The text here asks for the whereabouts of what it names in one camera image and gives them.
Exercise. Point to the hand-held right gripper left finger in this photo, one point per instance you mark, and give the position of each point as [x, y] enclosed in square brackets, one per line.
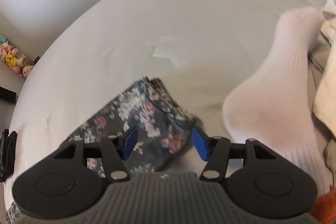
[130, 141]

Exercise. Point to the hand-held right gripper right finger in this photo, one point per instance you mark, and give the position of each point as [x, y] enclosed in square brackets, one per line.
[200, 145]

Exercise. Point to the grey floral pants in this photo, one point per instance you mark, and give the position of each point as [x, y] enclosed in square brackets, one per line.
[147, 113]

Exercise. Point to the white sock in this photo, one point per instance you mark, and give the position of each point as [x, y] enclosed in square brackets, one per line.
[270, 98]

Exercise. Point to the folded black pants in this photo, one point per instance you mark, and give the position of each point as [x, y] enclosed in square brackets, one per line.
[7, 155]

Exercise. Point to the bed with white sheet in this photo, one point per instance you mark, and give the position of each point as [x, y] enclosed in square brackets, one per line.
[157, 16]

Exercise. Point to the beige garment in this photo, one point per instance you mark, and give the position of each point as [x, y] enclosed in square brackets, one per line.
[330, 154]

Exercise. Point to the cream cloth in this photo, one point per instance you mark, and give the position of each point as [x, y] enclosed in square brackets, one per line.
[326, 98]

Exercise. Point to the orange cloth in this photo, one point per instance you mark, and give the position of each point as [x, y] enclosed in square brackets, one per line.
[325, 205]

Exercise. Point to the column of plush toys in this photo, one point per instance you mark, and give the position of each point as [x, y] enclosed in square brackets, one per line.
[13, 57]

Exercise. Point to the small black wall plate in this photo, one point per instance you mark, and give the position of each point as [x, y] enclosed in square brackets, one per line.
[36, 58]

